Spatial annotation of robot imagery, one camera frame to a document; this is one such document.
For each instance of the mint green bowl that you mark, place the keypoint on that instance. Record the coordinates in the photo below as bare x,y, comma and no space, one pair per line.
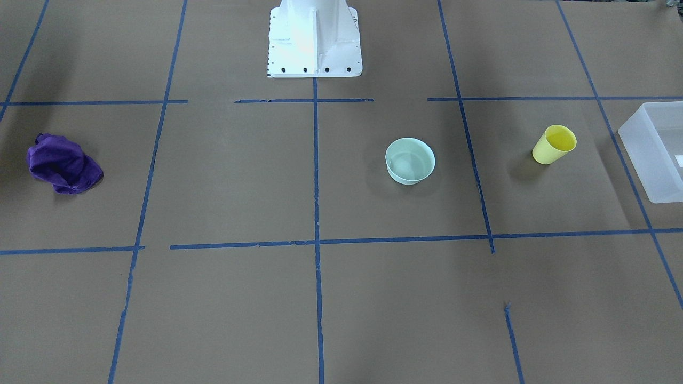
409,161

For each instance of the yellow plastic cup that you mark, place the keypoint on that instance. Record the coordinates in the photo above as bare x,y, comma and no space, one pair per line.
554,143

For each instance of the purple cloth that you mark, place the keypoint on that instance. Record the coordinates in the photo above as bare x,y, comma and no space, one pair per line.
63,164

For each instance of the clear plastic storage box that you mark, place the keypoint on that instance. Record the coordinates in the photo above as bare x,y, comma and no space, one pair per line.
652,137

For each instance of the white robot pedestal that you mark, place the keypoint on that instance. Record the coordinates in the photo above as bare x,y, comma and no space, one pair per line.
314,39

